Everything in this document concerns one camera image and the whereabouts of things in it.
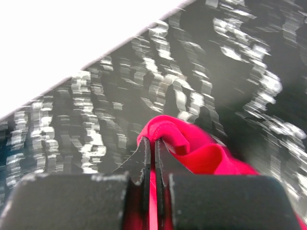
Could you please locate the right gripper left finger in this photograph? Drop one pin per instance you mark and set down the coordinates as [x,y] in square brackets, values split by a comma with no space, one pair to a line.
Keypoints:
[100,201]

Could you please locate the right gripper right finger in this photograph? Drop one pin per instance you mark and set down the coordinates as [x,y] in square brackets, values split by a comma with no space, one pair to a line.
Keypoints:
[187,201]

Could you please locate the red t shirt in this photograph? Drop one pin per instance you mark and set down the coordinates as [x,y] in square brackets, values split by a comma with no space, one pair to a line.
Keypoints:
[193,148]

